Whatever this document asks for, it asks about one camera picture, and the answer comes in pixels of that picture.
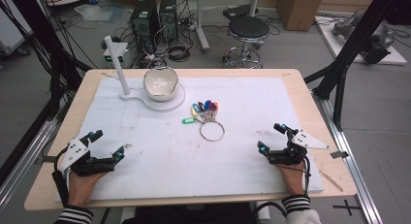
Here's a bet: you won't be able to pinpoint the white floor platform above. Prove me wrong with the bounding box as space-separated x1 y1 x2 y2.
314 12 408 67

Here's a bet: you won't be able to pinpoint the black round stool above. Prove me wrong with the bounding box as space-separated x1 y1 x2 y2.
222 16 271 70

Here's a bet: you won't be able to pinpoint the person's right hand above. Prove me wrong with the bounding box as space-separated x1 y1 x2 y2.
275 161 309 199

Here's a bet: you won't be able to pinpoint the white ceramic bowl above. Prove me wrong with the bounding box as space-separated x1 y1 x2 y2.
142 66 180 103

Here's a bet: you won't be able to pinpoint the black computer tower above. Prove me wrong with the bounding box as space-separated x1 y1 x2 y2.
158 0 179 42
130 0 160 39

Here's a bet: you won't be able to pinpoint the person's left hand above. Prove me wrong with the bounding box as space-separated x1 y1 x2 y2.
67 171 107 208

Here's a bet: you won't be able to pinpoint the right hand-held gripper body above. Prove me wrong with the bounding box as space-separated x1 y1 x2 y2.
267 129 331 166

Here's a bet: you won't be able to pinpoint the key ring with colourful tags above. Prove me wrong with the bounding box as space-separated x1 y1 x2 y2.
181 99 227 143

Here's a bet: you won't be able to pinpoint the black flat base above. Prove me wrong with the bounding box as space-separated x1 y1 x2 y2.
222 4 260 20

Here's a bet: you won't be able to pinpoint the grey robot equipment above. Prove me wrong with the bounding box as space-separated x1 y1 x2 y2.
332 12 397 65

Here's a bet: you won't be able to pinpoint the black metal frame strut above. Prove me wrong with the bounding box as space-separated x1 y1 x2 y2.
0 0 93 119
303 0 411 132

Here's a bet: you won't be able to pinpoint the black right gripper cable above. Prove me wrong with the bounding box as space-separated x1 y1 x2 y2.
301 155 313 198

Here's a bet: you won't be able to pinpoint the white foam board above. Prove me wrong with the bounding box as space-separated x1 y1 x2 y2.
54 76 325 203

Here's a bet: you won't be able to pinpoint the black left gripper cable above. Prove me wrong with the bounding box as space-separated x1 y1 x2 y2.
51 145 71 208

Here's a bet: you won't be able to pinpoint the cardboard box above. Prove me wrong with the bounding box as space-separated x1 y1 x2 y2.
276 0 326 32

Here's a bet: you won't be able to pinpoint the coiled black floor cables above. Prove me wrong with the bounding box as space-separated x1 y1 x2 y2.
166 41 192 63

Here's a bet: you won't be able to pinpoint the clear plastic sheet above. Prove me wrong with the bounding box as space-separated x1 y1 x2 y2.
73 4 126 23

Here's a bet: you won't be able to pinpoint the person's dark-clothed lap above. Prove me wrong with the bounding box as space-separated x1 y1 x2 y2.
122 202 260 224

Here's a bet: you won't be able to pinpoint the thin wooden stick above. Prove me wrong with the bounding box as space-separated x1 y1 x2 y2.
318 169 345 193

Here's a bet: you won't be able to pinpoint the white table leg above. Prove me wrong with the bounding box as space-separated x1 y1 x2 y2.
193 0 211 54

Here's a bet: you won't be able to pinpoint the grey tape piece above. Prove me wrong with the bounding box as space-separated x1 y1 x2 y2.
330 149 350 160

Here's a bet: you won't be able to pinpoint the small white device box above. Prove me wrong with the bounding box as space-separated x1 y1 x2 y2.
103 42 130 69

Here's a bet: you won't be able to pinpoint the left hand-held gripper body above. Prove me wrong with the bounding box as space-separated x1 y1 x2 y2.
58 137 117 177

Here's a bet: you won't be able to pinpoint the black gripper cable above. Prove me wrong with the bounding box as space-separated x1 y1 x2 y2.
51 145 71 208
301 155 313 198

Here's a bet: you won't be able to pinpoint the white stand with post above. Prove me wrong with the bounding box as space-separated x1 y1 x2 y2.
103 35 187 113

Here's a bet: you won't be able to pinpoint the aluminium rail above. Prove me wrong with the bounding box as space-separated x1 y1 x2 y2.
309 87 386 224
0 118 61 212

